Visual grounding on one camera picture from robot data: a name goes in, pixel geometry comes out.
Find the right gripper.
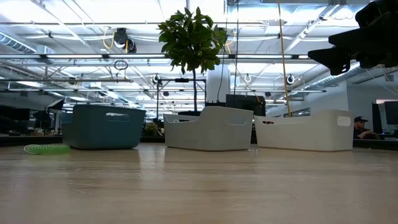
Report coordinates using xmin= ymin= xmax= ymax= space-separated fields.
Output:
xmin=307 ymin=21 xmax=398 ymax=75

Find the white plastic bin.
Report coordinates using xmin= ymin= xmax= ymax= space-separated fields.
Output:
xmin=254 ymin=108 xmax=354 ymax=152

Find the green spring keychain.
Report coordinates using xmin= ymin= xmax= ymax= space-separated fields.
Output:
xmin=24 ymin=143 xmax=72 ymax=156

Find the black computer monitor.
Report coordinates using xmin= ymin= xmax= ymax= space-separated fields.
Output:
xmin=384 ymin=101 xmax=398 ymax=126
xmin=372 ymin=102 xmax=384 ymax=134

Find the person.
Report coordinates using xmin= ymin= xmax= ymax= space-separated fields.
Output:
xmin=353 ymin=116 xmax=379 ymax=140

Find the potted green plant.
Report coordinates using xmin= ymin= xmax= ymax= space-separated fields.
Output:
xmin=157 ymin=6 xmax=229 ymax=116

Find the gray plastic bin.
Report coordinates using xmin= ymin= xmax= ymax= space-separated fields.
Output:
xmin=163 ymin=105 xmax=254 ymax=152

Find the small green desk plant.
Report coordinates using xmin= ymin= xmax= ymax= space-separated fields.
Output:
xmin=142 ymin=123 xmax=162 ymax=137

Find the teal plastic bin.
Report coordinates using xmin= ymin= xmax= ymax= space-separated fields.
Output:
xmin=61 ymin=104 xmax=147 ymax=151

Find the silver ceiling duct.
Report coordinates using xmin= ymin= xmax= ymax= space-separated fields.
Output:
xmin=303 ymin=63 xmax=374 ymax=91
xmin=0 ymin=32 xmax=57 ymax=55

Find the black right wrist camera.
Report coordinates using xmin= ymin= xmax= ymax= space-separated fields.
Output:
xmin=355 ymin=0 xmax=398 ymax=29

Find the yellow hanging cable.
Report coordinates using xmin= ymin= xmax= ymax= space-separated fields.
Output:
xmin=276 ymin=0 xmax=292 ymax=118

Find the black hanging cable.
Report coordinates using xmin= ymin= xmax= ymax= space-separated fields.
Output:
xmin=216 ymin=0 xmax=240 ymax=103

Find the black metal stand frame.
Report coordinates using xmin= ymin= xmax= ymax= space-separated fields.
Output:
xmin=156 ymin=77 xmax=208 ymax=113

